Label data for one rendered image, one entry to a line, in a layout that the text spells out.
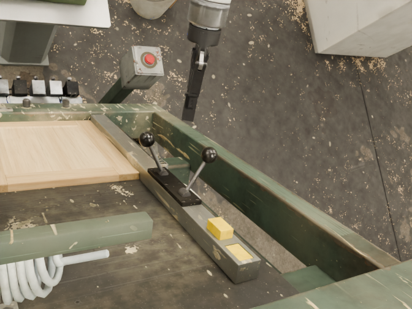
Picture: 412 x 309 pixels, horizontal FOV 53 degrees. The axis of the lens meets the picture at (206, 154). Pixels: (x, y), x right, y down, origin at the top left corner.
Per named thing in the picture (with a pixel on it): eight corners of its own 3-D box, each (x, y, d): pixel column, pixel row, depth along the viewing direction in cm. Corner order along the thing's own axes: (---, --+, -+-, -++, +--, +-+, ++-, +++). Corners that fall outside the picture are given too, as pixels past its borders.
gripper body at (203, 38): (223, 32, 92) (214, 72, 96) (219, 24, 99) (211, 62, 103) (190, 26, 91) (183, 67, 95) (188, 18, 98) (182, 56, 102)
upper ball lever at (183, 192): (184, 197, 96) (215, 148, 95) (191, 205, 93) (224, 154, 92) (171, 191, 94) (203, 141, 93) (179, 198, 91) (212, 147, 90)
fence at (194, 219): (103, 124, 151) (104, 114, 150) (257, 278, 75) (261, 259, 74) (90, 125, 149) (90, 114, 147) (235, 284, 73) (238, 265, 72)
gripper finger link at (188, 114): (198, 95, 103) (198, 95, 102) (192, 120, 106) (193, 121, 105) (186, 92, 102) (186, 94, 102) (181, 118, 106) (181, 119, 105)
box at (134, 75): (144, 64, 179) (160, 46, 164) (148, 90, 177) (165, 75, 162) (118, 62, 173) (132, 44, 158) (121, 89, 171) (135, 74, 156)
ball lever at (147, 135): (167, 170, 105) (148, 126, 98) (173, 175, 102) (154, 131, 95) (154, 177, 104) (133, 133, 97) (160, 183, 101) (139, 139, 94)
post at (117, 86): (94, 118, 241) (138, 70, 177) (95, 128, 240) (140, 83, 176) (83, 118, 238) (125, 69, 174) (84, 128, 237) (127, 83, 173)
